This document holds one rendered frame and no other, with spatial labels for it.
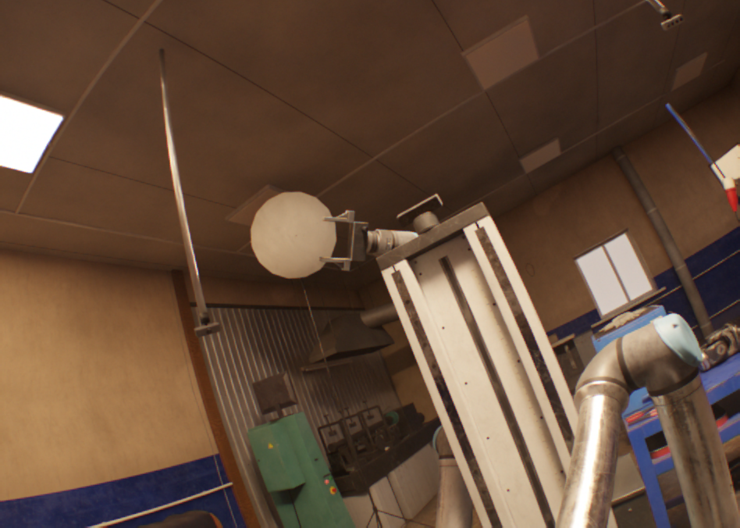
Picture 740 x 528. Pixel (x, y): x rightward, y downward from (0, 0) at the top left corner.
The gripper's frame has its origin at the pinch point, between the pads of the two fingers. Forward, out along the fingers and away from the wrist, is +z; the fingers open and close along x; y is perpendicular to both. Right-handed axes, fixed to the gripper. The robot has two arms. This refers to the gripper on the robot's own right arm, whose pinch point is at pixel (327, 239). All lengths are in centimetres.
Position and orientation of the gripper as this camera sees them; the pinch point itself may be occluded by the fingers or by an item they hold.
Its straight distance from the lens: 139.6
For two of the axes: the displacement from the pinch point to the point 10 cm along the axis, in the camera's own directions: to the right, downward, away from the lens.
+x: -0.9, 9.9, 0.8
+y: 3.8, 1.1, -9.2
